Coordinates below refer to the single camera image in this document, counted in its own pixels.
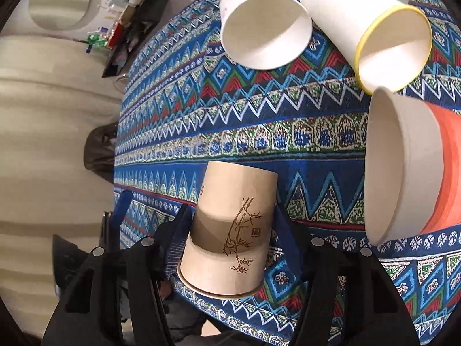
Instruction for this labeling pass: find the blue patterned tablecloth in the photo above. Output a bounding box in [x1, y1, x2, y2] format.
[114, 0, 460, 345]

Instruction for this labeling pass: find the black bag on floor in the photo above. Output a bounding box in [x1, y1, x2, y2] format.
[83, 122, 118, 184]

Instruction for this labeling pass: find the green bottle on shelf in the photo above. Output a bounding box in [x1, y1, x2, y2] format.
[86, 32, 108, 53]

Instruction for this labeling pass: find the pink paper cup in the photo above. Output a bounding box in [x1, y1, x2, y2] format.
[364, 88, 460, 246]

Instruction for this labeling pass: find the oval wall mirror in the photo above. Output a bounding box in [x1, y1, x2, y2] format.
[27, 0, 99, 31]

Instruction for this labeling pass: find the red box on shelf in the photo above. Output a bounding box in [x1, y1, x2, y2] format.
[106, 22, 124, 49]

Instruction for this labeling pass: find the brown paper cup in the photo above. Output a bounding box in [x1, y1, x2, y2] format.
[177, 161, 278, 299]

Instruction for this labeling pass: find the clear acrylic chair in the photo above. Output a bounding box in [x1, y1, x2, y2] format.
[113, 74, 129, 94]

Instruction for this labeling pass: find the white cup yellow rim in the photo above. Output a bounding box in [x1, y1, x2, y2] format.
[300, 0, 432, 94]

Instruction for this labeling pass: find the white cup with hearts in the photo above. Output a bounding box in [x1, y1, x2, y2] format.
[219, 0, 313, 70]

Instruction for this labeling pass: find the black wall shelf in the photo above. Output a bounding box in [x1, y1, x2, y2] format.
[102, 0, 169, 78]

